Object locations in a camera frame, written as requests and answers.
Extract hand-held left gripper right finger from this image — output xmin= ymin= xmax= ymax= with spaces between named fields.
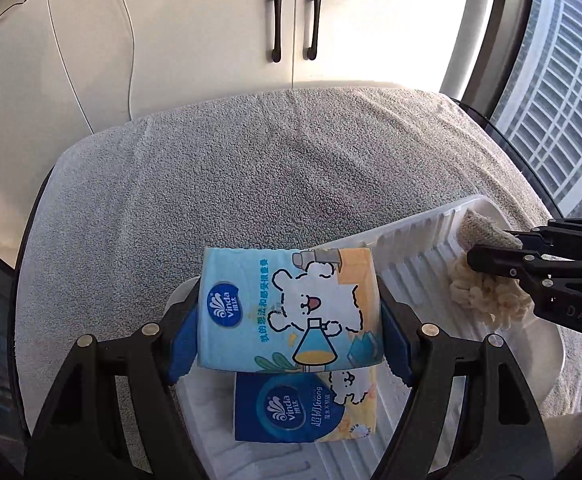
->
xmin=371 ymin=280 xmax=557 ymax=480

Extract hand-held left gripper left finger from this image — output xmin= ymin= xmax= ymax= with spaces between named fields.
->
xmin=23 ymin=280 xmax=207 ymax=480

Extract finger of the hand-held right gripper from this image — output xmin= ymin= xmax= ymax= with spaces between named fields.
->
xmin=467 ymin=243 xmax=547 ymax=284
xmin=501 ymin=217 xmax=582 ymax=256

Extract beige knitted pouch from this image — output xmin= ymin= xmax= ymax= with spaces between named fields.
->
xmin=458 ymin=210 xmax=524 ymax=257

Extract white chenille scrunchie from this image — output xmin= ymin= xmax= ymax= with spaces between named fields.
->
xmin=446 ymin=252 xmax=534 ymax=331

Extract white ribbed plastic tray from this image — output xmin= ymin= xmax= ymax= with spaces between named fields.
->
xmin=163 ymin=194 xmax=567 ymax=480

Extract light blue tissue pack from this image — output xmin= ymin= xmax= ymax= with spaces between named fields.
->
xmin=196 ymin=246 xmax=387 ymax=373

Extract dark blue tissue pack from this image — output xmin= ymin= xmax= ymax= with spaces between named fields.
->
xmin=232 ymin=367 xmax=378 ymax=445

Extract grey grid-fronted building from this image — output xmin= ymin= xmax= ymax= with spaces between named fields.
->
xmin=491 ymin=0 xmax=582 ymax=218

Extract grey terry towel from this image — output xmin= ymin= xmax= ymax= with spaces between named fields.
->
xmin=13 ymin=86 xmax=582 ymax=461

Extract white cabinet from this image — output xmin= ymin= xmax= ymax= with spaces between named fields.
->
xmin=0 ymin=0 xmax=487 ymax=146

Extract dark window frame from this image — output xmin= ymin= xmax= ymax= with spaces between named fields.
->
xmin=464 ymin=0 xmax=539 ymax=111

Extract black cabinet handle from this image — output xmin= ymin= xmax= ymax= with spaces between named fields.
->
xmin=304 ymin=0 xmax=322 ymax=61
xmin=269 ymin=0 xmax=283 ymax=64

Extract white cable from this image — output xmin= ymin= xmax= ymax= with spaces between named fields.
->
xmin=108 ymin=0 xmax=138 ymax=123

